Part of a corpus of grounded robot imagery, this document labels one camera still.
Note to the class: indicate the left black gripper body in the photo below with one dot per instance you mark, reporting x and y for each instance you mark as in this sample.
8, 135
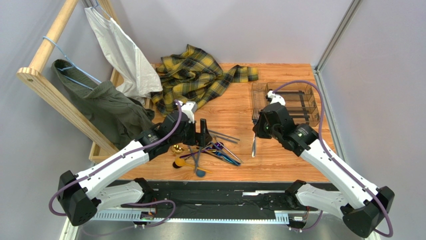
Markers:
188, 137

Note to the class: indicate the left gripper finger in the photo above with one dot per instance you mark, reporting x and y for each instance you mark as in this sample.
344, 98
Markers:
203, 131
207, 139

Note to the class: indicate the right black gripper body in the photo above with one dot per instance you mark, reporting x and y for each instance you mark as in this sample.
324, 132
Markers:
260, 124

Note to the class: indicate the purple metal spoon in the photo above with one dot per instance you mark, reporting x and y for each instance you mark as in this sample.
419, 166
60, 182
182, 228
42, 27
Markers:
217, 146

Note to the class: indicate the silver fork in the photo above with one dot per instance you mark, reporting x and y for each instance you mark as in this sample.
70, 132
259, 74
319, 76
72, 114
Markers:
254, 133

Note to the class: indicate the blue metal knife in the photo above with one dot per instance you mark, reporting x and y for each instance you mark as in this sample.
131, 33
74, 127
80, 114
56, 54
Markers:
224, 157

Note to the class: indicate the blue-grey plastic spoon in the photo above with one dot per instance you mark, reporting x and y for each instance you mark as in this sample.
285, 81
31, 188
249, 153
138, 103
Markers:
198, 172

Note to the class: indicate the silver spoon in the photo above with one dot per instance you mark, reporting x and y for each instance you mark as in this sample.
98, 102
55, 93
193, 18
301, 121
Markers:
225, 151

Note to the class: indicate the yellow plastic spoon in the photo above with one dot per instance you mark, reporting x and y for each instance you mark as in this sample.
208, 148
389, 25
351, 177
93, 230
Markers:
180, 162

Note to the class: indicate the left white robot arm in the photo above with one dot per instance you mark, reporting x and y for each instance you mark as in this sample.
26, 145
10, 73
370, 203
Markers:
81, 195

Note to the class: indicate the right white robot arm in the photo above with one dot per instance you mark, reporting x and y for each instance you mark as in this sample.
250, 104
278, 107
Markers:
361, 204

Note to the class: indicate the clear plastic utensil organizer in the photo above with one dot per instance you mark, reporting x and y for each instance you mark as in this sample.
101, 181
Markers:
299, 100

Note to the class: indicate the yellow plaid shirt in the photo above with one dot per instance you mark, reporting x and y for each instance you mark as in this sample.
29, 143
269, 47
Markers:
195, 76

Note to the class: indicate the olive green garment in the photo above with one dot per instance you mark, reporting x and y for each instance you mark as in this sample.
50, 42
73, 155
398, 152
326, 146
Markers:
118, 117

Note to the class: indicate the white hanging garment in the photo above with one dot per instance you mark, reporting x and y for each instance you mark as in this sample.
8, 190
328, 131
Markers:
140, 79

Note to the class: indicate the wooden clothes rack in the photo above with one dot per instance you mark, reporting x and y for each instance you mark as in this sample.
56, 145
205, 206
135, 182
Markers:
33, 77

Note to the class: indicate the light blue hanger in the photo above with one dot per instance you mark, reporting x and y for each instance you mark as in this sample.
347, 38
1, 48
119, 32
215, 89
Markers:
72, 66

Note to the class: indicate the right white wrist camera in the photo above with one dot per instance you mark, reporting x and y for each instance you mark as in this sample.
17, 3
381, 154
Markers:
273, 98

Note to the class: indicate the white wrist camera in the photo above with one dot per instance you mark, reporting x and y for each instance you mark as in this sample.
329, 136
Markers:
189, 108
273, 98

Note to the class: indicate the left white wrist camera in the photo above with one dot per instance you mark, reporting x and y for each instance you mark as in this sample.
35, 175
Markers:
189, 108

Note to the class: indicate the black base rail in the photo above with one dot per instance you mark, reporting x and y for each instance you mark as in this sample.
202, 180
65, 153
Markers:
214, 202

